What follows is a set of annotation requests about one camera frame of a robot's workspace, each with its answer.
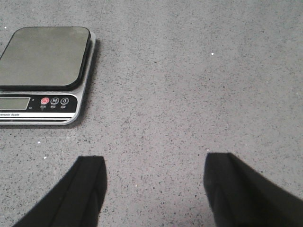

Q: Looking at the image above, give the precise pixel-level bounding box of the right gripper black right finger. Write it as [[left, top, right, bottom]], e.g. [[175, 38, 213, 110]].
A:
[[203, 153, 303, 227]]

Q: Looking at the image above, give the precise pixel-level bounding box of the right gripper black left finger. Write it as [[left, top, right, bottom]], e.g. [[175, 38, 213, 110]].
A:
[[15, 156, 107, 227]]

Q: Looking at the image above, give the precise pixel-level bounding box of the silver black kitchen scale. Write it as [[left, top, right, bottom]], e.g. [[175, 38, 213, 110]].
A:
[[0, 26, 96, 126]]

